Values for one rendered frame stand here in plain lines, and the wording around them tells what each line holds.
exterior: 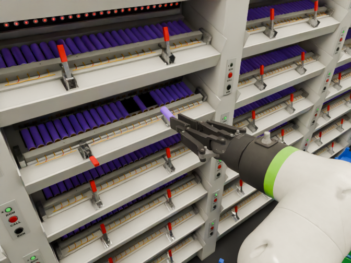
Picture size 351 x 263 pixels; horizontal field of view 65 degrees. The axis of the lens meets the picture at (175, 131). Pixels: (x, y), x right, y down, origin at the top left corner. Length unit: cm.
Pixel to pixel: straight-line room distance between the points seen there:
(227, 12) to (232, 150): 46
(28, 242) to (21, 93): 40
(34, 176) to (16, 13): 36
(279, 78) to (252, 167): 80
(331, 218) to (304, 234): 4
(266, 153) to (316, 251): 16
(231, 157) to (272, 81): 73
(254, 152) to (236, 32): 50
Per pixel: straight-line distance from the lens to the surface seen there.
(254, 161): 47
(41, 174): 74
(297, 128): 163
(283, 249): 37
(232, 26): 87
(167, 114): 69
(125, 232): 105
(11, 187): 73
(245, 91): 108
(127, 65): 73
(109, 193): 91
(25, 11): 60
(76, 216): 88
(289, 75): 128
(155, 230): 124
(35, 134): 79
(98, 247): 104
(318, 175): 42
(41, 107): 65
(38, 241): 87
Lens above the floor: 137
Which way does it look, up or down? 34 degrees down
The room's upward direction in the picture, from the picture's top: straight up
